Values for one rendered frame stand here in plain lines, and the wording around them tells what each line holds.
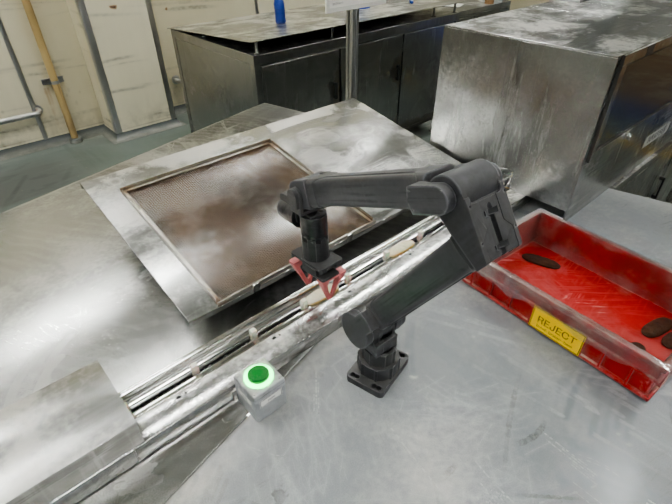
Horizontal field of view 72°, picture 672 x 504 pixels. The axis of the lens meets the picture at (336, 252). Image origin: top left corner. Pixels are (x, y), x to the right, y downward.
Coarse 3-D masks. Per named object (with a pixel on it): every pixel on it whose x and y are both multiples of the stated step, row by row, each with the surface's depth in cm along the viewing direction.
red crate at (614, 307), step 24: (504, 264) 124; (528, 264) 124; (576, 264) 124; (480, 288) 115; (552, 288) 116; (576, 288) 116; (600, 288) 116; (624, 288) 116; (528, 312) 106; (600, 312) 109; (624, 312) 109; (648, 312) 109; (624, 336) 103; (600, 360) 94; (624, 384) 92; (648, 384) 89
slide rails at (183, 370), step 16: (432, 224) 135; (400, 240) 129; (352, 272) 118; (368, 272) 118; (288, 304) 108; (272, 320) 104; (288, 320) 104; (240, 336) 100; (208, 352) 97; (240, 352) 97; (208, 368) 93; (160, 384) 90; (128, 400) 87; (160, 400) 87
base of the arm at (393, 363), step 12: (396, 348) 93; (360, 360) 93; (372, 360) 90; (384, 360) 90; (396, 360) 93; (348, 372) 94; (360, 372) 94; (372, 372) 91; (384, 372) 91; (396, 372) 94; (360, 384) 92; (372, 384) 92; (384, 384) 92
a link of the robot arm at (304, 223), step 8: (296, 216) 96; (304, 216) 93; (312, 216) 92; (320, 216) 92; (304, 224) 93; (312, 224) 92; (320, 224) 93; (304, 232) 94; (312, 232) 93; (320, 232) 94; (312, 240) 94
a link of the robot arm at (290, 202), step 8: (288, 192) 89; (296, 192) 88; (280, 200) 99; (288, 200) 90; (296, 200) 88; (280, 208) 99; (288, 208) 97; (296, 208) 89; (320, 208) 92; (288, 216) 97; (296, 224) 98
